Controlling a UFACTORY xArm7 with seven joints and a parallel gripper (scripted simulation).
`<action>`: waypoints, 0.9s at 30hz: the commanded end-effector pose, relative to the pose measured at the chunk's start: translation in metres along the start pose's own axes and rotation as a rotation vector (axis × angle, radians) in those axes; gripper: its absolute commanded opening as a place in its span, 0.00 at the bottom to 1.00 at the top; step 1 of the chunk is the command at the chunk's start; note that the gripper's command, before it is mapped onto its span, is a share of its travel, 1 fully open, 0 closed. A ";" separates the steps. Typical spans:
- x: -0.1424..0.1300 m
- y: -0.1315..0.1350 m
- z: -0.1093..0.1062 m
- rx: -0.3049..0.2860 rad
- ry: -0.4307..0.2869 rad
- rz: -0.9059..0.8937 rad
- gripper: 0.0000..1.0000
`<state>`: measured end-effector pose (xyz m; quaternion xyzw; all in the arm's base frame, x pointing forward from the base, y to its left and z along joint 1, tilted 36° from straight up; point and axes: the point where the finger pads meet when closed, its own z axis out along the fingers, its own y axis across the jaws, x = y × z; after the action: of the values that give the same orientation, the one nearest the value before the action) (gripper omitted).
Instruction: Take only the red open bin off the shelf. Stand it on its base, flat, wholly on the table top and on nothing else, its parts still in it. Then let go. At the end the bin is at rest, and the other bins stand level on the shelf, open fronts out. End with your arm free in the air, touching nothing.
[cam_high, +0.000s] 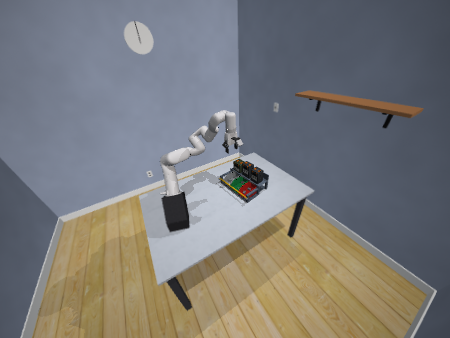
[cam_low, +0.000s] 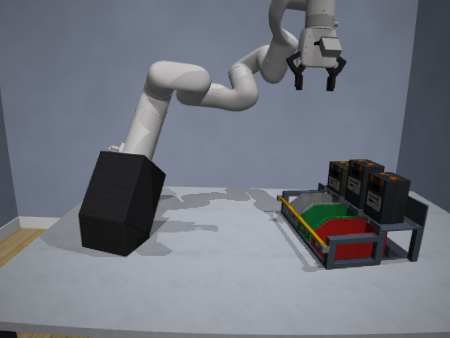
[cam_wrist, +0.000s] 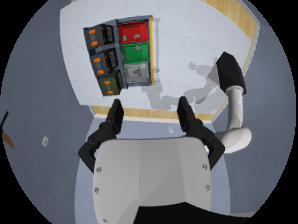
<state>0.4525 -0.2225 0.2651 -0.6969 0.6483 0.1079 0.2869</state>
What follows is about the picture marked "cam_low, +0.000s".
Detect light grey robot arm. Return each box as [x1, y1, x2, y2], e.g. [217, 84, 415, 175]
[108, 0, 338, 164]

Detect yellow bar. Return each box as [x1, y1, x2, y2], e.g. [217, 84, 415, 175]
[279, 196, 327, 247]

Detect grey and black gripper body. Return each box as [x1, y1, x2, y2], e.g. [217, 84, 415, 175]
[296, 26, 337, 69]

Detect dark grey metal shelf rack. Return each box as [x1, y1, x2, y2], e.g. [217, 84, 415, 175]
[277, 183, 429, 270]

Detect grey open bin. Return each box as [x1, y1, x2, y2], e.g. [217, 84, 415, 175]
[287, 193, 340, 226]

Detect red bin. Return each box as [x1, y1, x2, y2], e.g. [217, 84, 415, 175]
[311, 218, 375, 259]

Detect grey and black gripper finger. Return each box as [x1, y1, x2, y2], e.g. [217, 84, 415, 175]
[286, 50, 306, 90]
[326, 56, 346, 91]

